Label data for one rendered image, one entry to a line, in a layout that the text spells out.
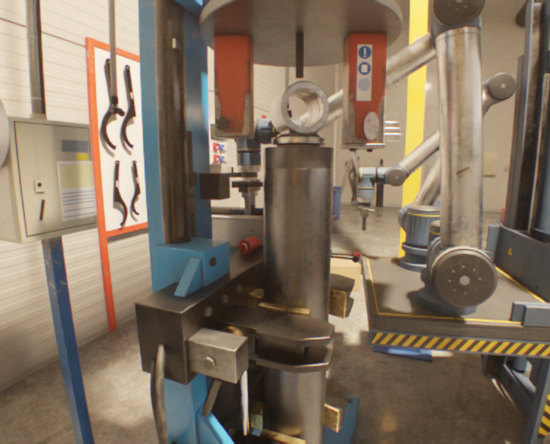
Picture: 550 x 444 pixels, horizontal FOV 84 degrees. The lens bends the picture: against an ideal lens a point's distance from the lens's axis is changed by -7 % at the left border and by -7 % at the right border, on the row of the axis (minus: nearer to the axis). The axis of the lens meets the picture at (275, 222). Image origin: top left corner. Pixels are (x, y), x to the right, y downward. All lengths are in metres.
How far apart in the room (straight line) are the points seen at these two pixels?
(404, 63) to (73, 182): 1.32
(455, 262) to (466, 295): 0.11
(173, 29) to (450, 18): 0.83
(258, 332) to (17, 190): 0.86
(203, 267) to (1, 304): 1.89
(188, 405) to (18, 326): 1.90
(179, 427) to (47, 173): 0.91
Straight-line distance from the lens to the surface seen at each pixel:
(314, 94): 1.00
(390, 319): 1.40
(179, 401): 1.03
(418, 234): 1.97
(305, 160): 0.90
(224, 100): 0.99
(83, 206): 1.38
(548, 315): 1.57
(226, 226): 1.47
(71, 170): 1.36
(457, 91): 1.19
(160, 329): 0.88
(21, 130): 1.27
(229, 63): 1.01
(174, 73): 1.04
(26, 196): 1.27
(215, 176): 1.17
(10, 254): 2.61
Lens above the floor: 1.42
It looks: 10 degrees down
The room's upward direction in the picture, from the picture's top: straight up
